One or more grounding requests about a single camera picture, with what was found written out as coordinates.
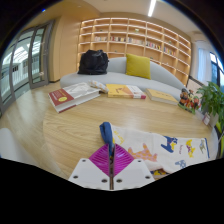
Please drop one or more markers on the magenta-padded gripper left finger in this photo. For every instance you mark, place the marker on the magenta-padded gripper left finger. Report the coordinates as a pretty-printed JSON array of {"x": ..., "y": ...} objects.
[{"x": 87, "y": 173}]

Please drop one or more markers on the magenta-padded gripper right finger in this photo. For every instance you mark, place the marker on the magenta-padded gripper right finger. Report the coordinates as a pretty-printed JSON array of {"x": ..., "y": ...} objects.
[{"x": 135, "y": 173}]

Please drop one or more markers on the white towel with animal print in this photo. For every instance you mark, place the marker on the white towel with animal print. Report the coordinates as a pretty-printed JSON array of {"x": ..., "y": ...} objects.
[{"x": 156, "y": 143}]

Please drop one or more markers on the red and white book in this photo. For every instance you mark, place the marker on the red and white book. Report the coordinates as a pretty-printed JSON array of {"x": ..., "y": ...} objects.
[{"x": 71, "y": 95}]

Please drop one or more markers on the flat yellow book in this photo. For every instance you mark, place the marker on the flat yellow book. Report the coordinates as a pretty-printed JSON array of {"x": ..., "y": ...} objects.
[{"x": 161, "y": 96}]

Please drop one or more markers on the yellow book with red edge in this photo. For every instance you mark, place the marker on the yellow book with red edge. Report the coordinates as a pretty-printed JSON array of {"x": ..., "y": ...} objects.
[{"x": 125, "y": 91}]

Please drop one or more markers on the small patterned pouch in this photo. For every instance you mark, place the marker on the small patterned pouch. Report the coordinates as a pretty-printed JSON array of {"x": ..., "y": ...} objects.
[{"x": 99, "y": 86}]

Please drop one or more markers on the colourful figurine set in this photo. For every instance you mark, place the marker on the colourful figurine set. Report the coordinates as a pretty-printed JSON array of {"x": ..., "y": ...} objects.
[{"x": 188, "y": 100}]

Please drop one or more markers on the light grey curved sofa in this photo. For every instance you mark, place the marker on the light grey curved sofa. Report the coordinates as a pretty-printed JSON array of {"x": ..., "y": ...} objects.
[{"x": 115, "y": 78}]

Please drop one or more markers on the green potted plant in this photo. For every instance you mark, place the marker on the green potted plant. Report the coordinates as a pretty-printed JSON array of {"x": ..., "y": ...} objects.
[{"x": 213, "y": 100}]

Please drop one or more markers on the yellow cushion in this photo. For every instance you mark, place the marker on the yellow cushion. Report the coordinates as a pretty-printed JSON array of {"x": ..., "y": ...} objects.
[{"x": 138, "y": 66}]

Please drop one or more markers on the black bag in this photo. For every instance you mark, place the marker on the black bag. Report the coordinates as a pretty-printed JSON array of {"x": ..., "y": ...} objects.
[{"x": 93, "y": 62}]

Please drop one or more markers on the white sheer curtain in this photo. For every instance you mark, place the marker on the white sheer curtain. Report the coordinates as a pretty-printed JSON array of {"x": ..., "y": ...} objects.
[{"x": 203, "y": 61}]

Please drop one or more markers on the dark framed window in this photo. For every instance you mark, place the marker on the dark framed window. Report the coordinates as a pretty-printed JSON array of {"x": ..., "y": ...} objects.
[{"x": 216, "y": 70}]

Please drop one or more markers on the long ceiling light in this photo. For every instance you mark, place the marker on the long ceiling light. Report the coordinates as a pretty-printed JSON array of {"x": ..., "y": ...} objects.
[{"x": 152, "y": 7}]

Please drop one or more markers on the glass door with grey frame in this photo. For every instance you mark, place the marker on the glass door with grey frame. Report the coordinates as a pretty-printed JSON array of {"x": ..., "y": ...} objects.
[{"x": 23, "y": 63}]

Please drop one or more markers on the wooden wall shelf unit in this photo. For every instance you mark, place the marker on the wooden wall shelf unit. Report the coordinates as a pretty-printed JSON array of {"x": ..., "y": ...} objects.
[{"x": 133, "y": 40}]

